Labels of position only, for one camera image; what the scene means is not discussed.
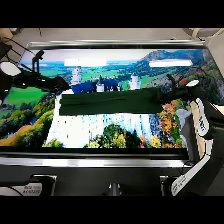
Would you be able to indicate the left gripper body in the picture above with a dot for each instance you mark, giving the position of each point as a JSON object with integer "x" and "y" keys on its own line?
{"x": 60, "y": 84}

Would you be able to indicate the dark green T-shirt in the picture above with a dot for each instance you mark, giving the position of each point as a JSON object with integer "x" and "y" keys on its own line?
{"x": 110, "y": 101}

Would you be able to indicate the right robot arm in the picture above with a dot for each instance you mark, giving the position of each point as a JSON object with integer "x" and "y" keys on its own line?
{"x": 200, "y": 120}

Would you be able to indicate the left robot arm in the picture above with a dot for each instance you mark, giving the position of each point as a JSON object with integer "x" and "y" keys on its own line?
{"x": 28, "y": 80}

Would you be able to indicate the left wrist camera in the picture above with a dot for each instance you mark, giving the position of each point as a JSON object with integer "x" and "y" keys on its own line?
{"x": 37, "y": 60}

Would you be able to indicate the silver frame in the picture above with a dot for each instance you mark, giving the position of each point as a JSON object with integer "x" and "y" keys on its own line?
{"x": 100, "y": 162}

